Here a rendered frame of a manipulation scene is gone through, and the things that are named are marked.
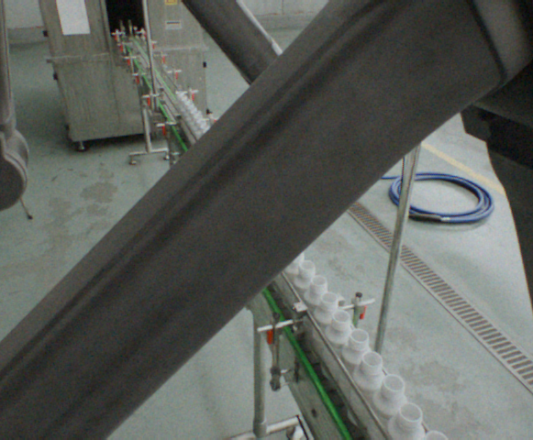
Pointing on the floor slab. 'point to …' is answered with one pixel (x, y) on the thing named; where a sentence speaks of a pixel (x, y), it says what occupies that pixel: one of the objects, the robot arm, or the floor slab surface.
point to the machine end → (75, 84)
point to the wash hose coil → (445, 213)
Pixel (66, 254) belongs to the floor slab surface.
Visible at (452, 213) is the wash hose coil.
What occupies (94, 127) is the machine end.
